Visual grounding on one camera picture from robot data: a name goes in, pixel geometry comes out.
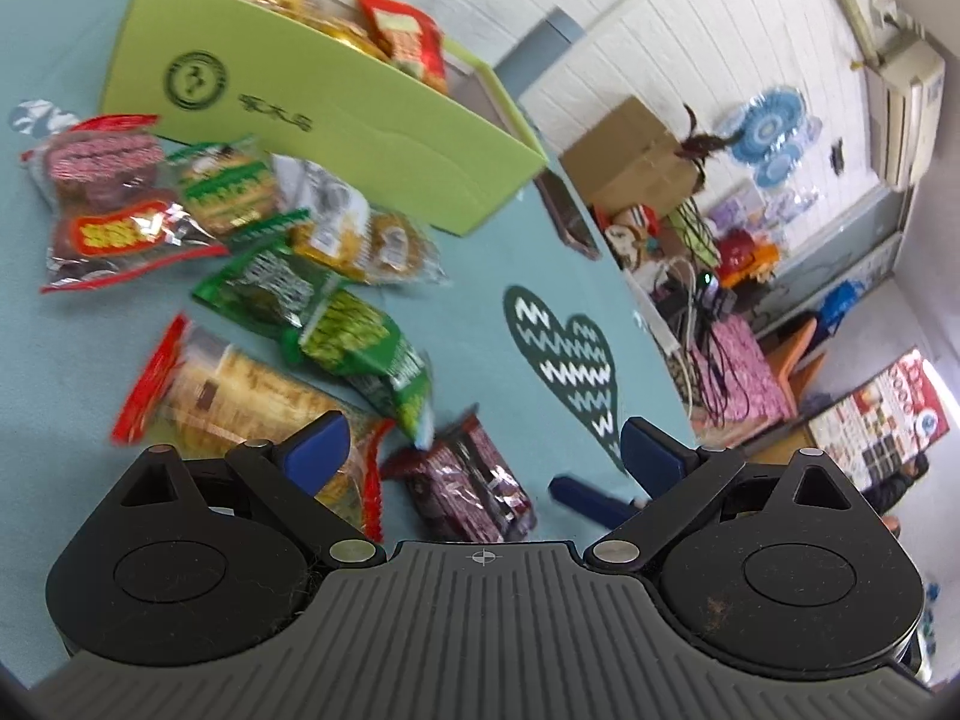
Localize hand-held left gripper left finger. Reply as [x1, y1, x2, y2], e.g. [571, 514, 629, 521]
[111, 411, 377, 569]

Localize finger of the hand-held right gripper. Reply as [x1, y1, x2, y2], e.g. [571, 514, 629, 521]
[550, 474, 650, 530]

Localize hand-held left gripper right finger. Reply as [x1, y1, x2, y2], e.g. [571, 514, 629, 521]
[583, 418, 876, 571]

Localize green pea snack packet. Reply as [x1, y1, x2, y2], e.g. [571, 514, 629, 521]
[298, 288, 435, 446]

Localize red-edged biscuit packet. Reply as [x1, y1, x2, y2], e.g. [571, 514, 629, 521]
[112, 313, 395, 542]

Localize dark red snack packet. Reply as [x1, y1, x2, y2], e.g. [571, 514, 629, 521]
[380, 414, 538, 543]

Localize dark green snack packet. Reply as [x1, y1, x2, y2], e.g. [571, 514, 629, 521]
[190, 240, 340, 343]

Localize red packet brown cakes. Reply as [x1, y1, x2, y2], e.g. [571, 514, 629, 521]
[21, 115, 227, 296]

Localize green cardboard box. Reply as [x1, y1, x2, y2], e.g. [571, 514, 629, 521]
[100, 0, 550, 238]

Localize white power strip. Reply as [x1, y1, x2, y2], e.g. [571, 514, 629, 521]
[632, 291, 685, 362]

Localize orange chair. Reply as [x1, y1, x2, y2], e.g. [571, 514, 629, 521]
[767, 313, 827, 404]

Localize red white figure toy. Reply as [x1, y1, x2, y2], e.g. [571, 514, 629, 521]
[602, 202, 662, 269]

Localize printed poster board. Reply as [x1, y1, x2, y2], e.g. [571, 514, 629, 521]
[808, 347, 947, 490]

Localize blue bag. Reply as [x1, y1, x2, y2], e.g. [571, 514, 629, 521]
[816, 278, 876, 332]

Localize smartphone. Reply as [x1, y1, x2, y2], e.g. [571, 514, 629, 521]
[535, 168, 602, 261]

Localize brown cardboard box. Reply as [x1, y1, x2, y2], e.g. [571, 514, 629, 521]
[561, 95, 707, 220]

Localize dark dried plant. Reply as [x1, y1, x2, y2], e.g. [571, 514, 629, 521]
[677, 103, 728, 182]

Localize blue paper fan decoration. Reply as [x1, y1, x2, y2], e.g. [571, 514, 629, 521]
[711, 88, 824, 190]

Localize grey-blue thermos bottle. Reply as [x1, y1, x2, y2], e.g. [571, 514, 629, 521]
[493, 7, 587, 96]

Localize white air conditioner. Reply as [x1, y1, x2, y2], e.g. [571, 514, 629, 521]
[876, 10, 947, 194]

